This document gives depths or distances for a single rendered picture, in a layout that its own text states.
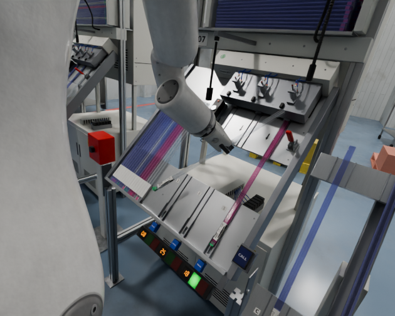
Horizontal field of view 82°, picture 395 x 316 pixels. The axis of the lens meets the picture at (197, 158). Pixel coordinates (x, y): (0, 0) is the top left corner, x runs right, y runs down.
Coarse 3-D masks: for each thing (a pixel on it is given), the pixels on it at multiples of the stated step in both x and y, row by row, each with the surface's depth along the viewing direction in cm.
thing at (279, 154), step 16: (192, 80) 112; (208, 80) 107; (224, 80) 103; (224, 112) 94; (240, 112) 90; (224, 128) 90; (240, 128) 87; (272, 128) 81; (288, 128) 79; (304, 128) 76; (240, 144) 83; (256, 144) 81; (272, 160) 76; (288, 160) 73
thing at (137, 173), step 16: (160, 112) 109; (160, 128) 103; (176, 128) 99; (144, 144) 102; (160, 144) 98; (176, 144) 95; (128, 160) 102; (144, 160) 98; (160, 160) 94; (112, 176) 101; (128, 176) 97; (144, 176) 93; (128, 192) 93; (144, 192) 89
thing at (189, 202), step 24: (168, 168) 92; (168, 192) 86; (192, 192) 82; (216, 192) 78; (168, 216) 81; (192, 216) 77; (216, 216) 74; (240, 216) 71; (192, 240) 73; (240, 240) 67
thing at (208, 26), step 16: (208, 0) 97; (368, 0) 63; (208, 16) 98; (368, 16) 65; (208, 32) 105; (240, 32) 95; (256, 32) 89; (272, 32) 83; (288, 32) 79; (304, 32) 76; (320, 32) 73; (336, 32) 70; (352, 32) 68; (224, 192) 113; (256, 208) 106; (144, 224) 135; (256, 272) 63
